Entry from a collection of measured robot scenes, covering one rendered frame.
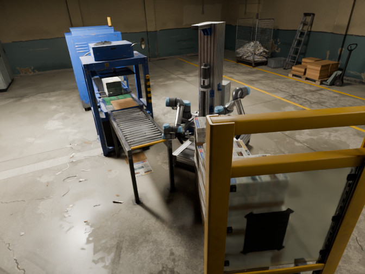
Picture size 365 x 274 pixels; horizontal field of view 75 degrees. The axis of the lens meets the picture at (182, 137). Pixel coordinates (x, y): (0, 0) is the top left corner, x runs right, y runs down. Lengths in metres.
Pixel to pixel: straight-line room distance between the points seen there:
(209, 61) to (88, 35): 3.52
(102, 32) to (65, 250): 4.65
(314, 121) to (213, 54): 2.32
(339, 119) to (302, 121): 0.14
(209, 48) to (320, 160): 2.34
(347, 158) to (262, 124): 0.43
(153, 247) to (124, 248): 0.31
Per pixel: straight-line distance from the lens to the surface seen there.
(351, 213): 1.44
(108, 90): 4.68
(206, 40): 3.20
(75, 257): 2.96
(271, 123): 0.94
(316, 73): 8.45
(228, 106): 3.17
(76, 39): 6.07
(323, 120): 1.04
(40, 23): 11.22
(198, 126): 2.62
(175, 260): 2.68
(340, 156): 1.19
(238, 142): 2.33
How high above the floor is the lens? 2.22
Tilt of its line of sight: 29 degrees down
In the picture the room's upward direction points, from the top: 2 degrees counter-clockwise
